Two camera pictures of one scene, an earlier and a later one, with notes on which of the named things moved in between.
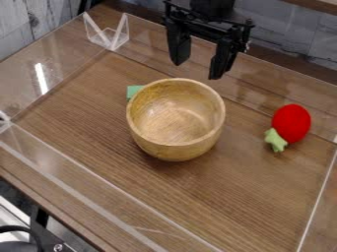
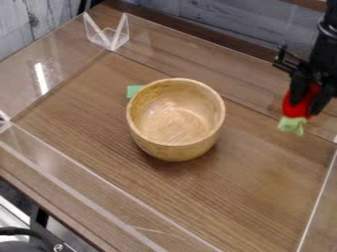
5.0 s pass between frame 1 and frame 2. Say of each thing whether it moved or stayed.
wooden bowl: stayed
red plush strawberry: moved
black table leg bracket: stayed
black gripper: moved
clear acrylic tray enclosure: stayed
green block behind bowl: stayed
